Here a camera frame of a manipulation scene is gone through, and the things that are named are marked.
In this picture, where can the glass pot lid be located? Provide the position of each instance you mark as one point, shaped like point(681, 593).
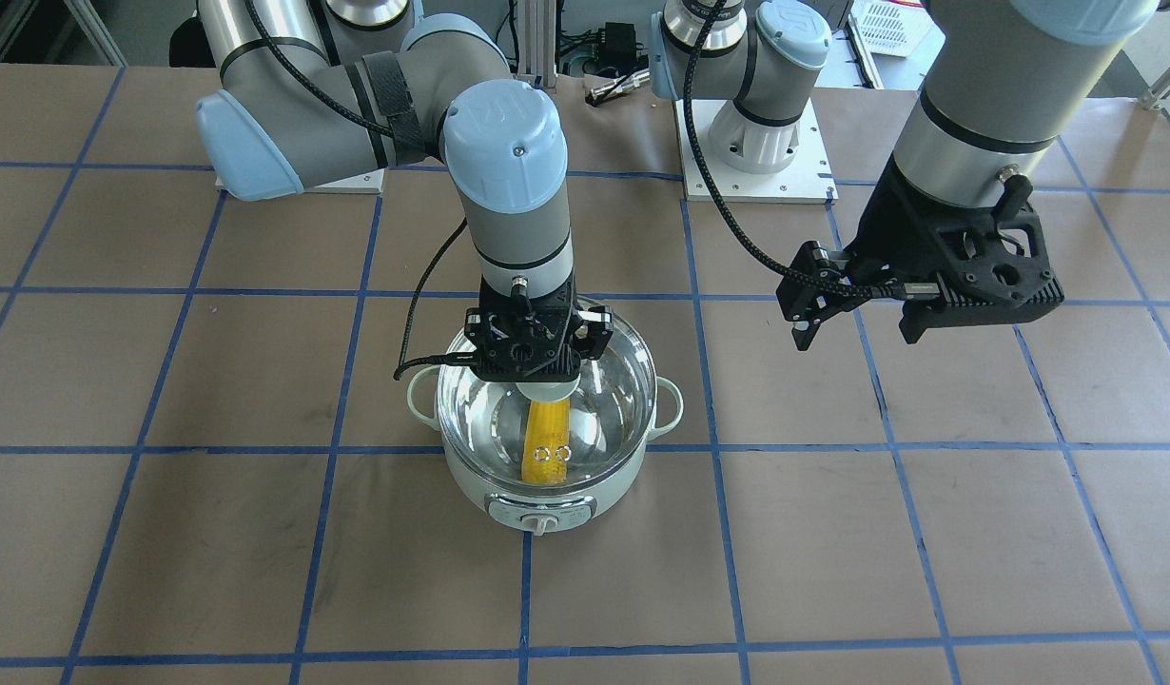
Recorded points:
point(612, 410)

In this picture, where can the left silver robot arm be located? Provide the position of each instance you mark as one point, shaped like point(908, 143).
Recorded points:
point(1008, 78)

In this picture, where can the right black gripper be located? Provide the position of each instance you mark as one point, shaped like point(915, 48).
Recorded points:
point(596, 335)

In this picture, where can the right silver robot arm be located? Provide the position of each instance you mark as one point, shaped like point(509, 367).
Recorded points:
point(288, 119)

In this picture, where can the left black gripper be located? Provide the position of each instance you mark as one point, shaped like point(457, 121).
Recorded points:
point(887, 226)

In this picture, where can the pale green cooking pot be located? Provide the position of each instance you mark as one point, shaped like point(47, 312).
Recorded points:
point(541, 514)

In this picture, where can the yellow corn cob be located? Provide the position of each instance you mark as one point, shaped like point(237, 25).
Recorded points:
point(547, 443)

